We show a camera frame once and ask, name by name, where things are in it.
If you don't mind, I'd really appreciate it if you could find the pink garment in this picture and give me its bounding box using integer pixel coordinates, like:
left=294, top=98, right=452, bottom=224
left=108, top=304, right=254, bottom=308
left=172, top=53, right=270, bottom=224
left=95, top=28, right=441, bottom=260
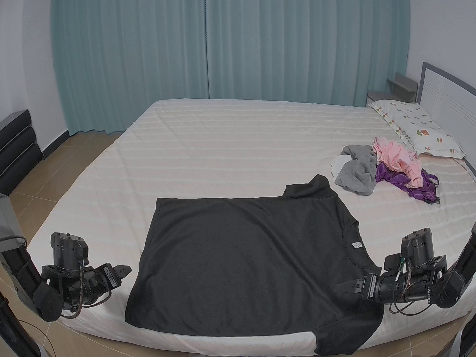
left=373, top=137, right=424, bottom=190

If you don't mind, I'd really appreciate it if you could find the black chest of drawers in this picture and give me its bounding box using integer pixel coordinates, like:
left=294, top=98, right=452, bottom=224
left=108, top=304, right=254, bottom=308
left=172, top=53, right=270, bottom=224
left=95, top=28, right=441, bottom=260
left=0, top=109, right=41, bottom=197

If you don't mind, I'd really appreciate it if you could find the grey garment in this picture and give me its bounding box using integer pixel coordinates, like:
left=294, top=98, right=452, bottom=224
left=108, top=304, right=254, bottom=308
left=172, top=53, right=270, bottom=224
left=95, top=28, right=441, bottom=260
left=334, top=144, right=378, bottom=196

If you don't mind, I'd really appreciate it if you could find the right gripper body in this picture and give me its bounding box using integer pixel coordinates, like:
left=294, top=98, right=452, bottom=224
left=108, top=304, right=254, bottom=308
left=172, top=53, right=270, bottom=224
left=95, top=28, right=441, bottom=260
left=364, top=273, right=406, bottom=304

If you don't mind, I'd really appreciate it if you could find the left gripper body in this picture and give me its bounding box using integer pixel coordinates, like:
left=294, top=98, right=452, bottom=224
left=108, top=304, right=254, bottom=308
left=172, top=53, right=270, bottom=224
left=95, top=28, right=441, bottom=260
left=80, top=263, right=120, bottom=306

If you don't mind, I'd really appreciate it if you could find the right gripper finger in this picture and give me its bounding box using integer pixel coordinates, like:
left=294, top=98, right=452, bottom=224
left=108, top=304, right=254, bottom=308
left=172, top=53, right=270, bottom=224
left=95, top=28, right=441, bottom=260
left=335, top=279, right=364, bottom=295

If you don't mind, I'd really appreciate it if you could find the white garment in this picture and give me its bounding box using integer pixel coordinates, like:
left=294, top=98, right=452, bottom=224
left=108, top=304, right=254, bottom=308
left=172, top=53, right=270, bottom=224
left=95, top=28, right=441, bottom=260
left=329, top=155, right=352, bottom=178

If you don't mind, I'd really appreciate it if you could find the black T-shirt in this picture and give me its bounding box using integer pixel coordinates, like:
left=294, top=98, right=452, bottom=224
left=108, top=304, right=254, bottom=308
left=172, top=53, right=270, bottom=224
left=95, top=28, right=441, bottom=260
left=124, top=174, right=384, bottom=355

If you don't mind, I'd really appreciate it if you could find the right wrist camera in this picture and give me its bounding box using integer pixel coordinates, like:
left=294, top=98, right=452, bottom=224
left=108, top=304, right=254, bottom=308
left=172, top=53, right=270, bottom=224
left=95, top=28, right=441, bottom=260
left=383, top=253, right=403, bottom=276

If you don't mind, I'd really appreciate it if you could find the white printed pillow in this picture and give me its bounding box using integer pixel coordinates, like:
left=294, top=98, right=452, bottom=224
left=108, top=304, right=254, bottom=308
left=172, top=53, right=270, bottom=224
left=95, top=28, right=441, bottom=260
left=369, top=100, right=467, bottom=159

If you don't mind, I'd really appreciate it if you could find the blue-green curtain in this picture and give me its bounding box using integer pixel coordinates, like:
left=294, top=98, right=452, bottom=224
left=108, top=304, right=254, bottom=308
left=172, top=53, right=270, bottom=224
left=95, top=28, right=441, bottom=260
left=204, top=0, right=410, bottom=108
left=50, top=0, right=209, bottom=135

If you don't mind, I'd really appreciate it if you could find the grey bedside table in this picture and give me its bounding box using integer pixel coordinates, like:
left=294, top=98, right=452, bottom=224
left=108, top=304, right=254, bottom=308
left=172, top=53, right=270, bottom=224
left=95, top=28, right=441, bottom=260
left=366, top=72, right=419, bottom=108

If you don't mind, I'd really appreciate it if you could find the bed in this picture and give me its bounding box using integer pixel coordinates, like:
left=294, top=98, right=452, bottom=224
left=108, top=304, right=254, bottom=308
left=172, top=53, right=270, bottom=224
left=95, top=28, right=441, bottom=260
left=27, top=62, right=476, bottom=356

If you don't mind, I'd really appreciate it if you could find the purple garment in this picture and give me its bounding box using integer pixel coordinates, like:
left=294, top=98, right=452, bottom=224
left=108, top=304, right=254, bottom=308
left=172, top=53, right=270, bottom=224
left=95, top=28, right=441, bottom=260
left=375, top=162, right=440, bottom=205

